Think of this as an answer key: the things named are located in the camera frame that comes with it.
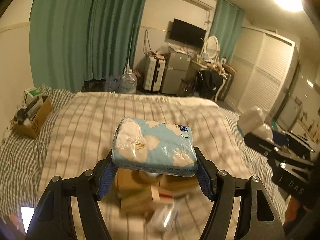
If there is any clear plastic jar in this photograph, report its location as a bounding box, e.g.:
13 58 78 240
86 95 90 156
237 106 273 142

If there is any blue tissue pack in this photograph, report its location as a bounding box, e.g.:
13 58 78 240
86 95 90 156
112 118 197 177

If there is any glowing smartphone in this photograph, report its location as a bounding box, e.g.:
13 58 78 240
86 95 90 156
21 206 35 233

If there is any checkered green bed sheet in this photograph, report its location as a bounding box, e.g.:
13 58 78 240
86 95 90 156
0 85 75 218

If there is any plaid beige blanket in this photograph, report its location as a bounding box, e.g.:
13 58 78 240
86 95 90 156
37 91 286 240

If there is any large open cardboard box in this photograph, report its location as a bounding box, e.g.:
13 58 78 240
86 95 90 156
115 168 199 215

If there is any small cardboard box with items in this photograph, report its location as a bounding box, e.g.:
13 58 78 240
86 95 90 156
11 87 52 139

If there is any white louvered wardrobe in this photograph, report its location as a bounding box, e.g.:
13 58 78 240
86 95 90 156
225 27 298 113

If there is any chair with black jacket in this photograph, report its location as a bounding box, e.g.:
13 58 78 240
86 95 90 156
177 70 234 102

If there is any white oval mirror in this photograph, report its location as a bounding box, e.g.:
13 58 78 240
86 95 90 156
201 36 220 60

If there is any large water jug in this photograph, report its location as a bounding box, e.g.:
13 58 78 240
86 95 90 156
119 67 137 94

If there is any silver mini fridge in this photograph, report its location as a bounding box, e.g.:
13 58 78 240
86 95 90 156
161 50 190 95

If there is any green curtain right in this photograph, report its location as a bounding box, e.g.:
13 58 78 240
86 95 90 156
209 0 245 63

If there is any green curtain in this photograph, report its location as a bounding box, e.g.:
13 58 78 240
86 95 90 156
209 0 245 63
29 0 145 92

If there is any white suitcase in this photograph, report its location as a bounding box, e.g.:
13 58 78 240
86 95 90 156
143 55 165 92

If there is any green curtain left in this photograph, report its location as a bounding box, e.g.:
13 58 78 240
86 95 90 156
29 0 145 92

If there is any black wall television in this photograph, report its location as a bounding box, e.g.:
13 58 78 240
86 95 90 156
169 18 206 48

